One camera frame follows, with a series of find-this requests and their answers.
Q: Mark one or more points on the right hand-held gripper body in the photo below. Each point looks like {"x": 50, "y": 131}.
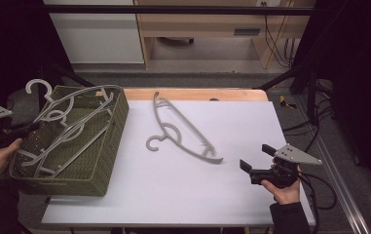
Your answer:
{"x": 295, "y": 156}

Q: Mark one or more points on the olive green woven basket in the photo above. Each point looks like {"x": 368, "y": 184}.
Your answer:
{"x": 89, "y": 169}

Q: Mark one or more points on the person's right hand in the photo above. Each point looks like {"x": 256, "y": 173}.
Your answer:
{"x": 287, "y": 195}

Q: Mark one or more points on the white table sheet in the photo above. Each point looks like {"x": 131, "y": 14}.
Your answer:
{"x": 205, "y": 188}

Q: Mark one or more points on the yellow and black tool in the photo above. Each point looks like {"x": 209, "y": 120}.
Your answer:
{"x": 283, "y": 102}

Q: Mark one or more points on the black metal stand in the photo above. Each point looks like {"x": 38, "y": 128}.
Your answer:
{"x": 42, "y": 73}
{"x": 311, "y": 97}

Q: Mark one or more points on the black curtain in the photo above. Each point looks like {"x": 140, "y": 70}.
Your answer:
{"x": 7, "y": 48}
{"x": 361, "y": 81}

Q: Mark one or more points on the wooden table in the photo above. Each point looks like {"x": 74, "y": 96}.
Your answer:
{"x": 189, "y": 94}

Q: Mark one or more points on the white cabinet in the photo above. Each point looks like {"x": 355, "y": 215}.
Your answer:
{"x": 102, "y": 39}

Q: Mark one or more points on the light wooden desk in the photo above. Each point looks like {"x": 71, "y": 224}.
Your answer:
{"x": 205, "y": 22}

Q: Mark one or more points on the aluminium rail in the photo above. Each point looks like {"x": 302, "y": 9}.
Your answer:
{"x": 345, "y": 188}

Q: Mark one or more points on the black horizontal frame bar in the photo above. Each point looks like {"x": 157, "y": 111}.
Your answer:
{"x": 173, "y": 9}

